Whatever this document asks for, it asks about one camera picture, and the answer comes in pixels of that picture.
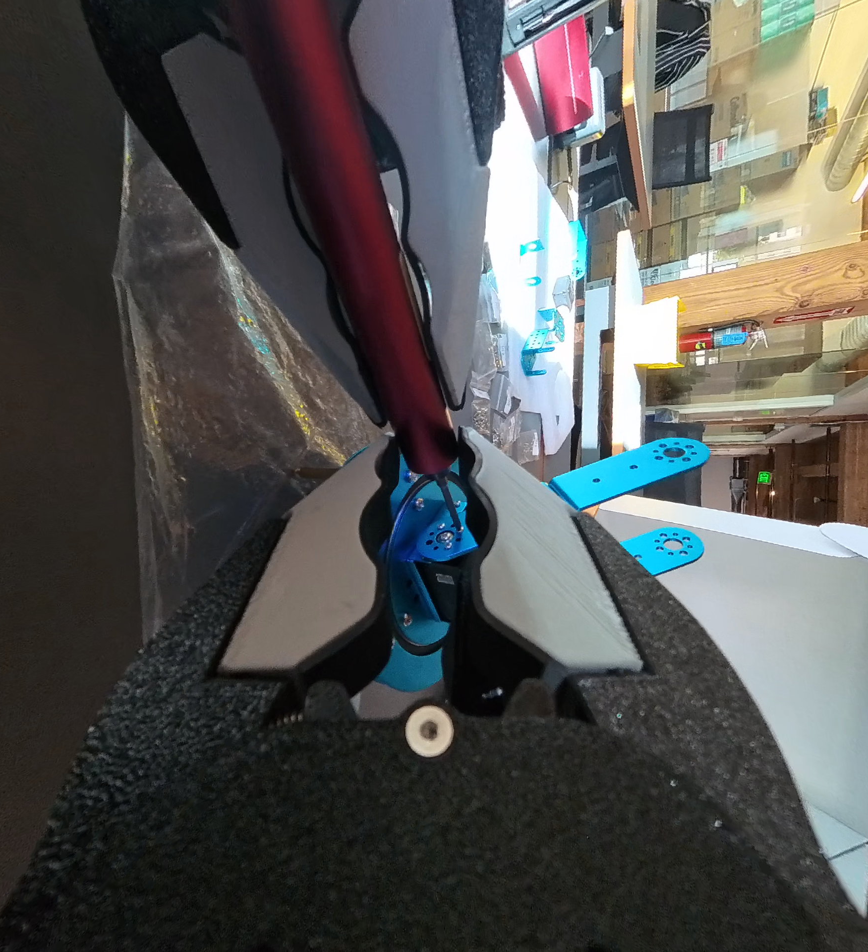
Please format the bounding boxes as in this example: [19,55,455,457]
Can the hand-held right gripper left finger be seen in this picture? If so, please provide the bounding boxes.
[217,437,406,690]

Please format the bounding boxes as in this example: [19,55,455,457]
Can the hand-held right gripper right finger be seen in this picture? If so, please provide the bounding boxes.
[456,427,644,690]

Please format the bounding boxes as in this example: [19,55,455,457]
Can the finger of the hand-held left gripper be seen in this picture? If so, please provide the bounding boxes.
[350,0,494,410]
[162,30,392,426]

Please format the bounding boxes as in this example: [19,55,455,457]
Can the red metal tube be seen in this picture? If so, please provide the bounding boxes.
[229,0,475,540]

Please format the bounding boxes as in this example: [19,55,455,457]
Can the blue toy robot arm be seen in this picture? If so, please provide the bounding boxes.
[370,437,711,694]

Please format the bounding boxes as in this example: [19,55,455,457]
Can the dark desk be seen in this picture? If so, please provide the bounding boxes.
[0,0,576,952]

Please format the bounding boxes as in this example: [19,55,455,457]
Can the red box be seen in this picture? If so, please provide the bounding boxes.
[504,15,595,139]

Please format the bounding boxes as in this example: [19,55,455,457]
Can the pile of screw bags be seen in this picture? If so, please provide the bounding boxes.
[469,274,548,456]

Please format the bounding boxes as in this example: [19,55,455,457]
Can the clear plastic bag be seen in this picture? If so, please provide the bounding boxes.
[113,115,405,622]

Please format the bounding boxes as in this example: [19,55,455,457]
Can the orange white cardboard box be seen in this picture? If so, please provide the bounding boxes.
[596,497,868,917]

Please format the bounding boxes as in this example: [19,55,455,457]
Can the red fire extinguisher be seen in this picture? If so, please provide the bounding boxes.
[677,320,766,356]

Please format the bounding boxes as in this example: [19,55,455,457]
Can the wooden beam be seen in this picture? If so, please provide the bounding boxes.
[640,234,868,330]

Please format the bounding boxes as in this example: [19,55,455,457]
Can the large blue metal bracket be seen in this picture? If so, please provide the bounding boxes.
[520,305,566,377]

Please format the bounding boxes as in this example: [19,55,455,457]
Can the silver air duct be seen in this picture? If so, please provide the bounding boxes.
[823,0,868,194]

